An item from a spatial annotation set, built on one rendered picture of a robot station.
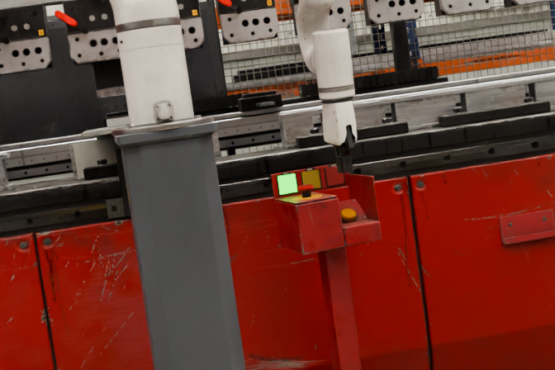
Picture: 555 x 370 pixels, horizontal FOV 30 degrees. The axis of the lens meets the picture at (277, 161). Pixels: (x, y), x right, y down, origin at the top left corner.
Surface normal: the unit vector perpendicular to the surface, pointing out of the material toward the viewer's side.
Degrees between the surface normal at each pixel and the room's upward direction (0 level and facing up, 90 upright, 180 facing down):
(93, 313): 90
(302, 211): 90
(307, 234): 90
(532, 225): 90
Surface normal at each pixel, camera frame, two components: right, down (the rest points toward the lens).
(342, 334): 0.32, 0.03
